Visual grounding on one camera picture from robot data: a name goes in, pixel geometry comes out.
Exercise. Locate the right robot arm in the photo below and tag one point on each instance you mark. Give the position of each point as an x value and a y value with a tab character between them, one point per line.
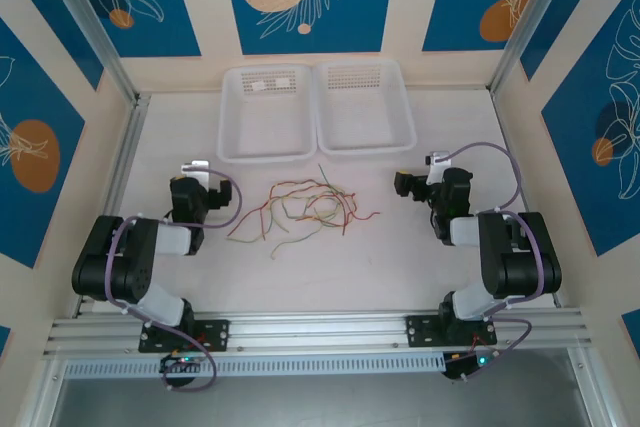
520	257

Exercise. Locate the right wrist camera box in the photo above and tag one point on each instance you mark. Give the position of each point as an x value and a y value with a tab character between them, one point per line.
439	162

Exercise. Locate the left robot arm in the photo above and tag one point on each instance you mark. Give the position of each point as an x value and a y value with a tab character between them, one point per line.
100	257

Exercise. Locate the white paper sticker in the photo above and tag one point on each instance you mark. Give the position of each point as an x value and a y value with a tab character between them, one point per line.
283	82
258	86

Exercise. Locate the aluminium frame post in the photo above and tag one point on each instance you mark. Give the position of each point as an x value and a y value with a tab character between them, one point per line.
530	17
85	17

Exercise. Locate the white plastic basket with stickers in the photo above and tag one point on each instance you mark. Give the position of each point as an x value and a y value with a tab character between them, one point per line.
265	117

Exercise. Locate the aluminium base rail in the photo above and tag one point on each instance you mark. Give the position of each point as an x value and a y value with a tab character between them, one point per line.
320	329

